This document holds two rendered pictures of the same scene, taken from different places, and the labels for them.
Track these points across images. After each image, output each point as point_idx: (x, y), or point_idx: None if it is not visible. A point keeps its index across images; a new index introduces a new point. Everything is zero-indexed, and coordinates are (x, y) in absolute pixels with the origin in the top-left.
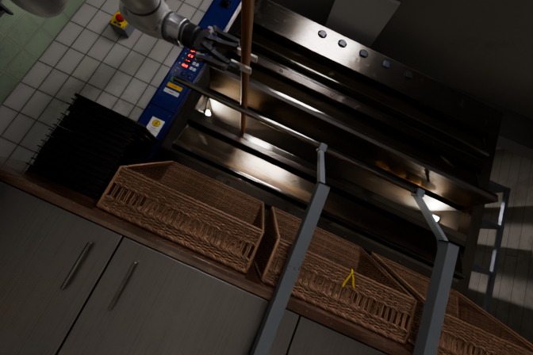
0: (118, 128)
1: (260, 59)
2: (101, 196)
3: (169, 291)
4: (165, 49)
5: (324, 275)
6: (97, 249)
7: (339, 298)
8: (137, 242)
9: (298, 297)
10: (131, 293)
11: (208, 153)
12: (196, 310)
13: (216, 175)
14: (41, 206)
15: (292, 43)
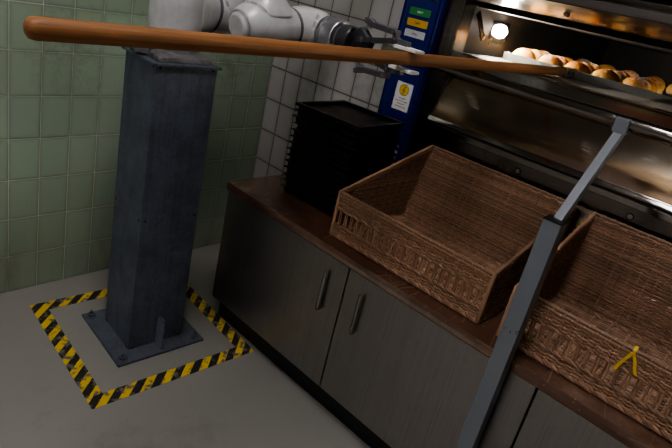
0: (339, 136)
1: None
2: (331, 223)
3: (394, 327)
4: None
5: (586, 346)
6: (333, 277)
7: (612, 383)
8: (361, 275)
9: (547, 367)
10: (365, 323)
11: (480, 125)
12: (420, 351)
13: (499, 160)
14: (290, 235)
15: None
